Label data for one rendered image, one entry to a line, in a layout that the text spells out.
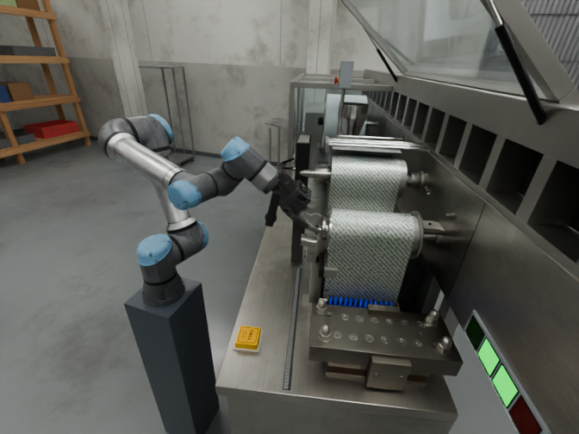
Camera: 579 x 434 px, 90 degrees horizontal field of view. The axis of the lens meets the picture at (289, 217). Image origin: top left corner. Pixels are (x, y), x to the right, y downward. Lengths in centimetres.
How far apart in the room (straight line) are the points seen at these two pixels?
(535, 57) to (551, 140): 14
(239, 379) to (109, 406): 127
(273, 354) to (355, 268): 37
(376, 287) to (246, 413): 54
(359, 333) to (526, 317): 41
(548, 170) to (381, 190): 53
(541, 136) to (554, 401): 43
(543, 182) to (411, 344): 51
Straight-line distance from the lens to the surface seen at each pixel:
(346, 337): 89
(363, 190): 105
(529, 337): 68
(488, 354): 77
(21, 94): 682
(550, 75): 70
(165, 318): 116
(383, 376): 93
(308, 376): 96
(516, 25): 66
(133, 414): 207
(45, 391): 237
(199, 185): 78
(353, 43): 477
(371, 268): 93
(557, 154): 65
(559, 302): 62
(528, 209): 69
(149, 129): 111
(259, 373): 96
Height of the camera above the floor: 171
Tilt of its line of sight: 29 degrees down
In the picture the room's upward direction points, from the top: 2 degrees clockwise
